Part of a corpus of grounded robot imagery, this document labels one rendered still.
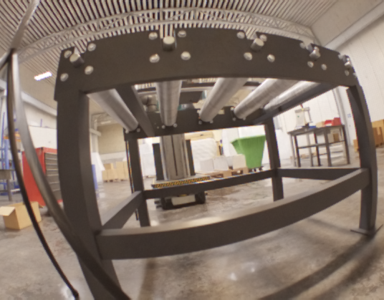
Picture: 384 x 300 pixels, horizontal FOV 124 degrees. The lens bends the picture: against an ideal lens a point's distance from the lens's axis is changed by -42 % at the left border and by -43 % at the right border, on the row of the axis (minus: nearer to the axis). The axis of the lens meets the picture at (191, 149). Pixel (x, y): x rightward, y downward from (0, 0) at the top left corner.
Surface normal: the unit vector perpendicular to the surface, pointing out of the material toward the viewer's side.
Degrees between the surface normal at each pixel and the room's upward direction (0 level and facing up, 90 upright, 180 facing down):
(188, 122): 90
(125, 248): 90
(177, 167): 90
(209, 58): 90
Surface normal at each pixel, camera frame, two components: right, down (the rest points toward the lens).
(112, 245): 0.12, -0.09
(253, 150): 0.00, 0.11
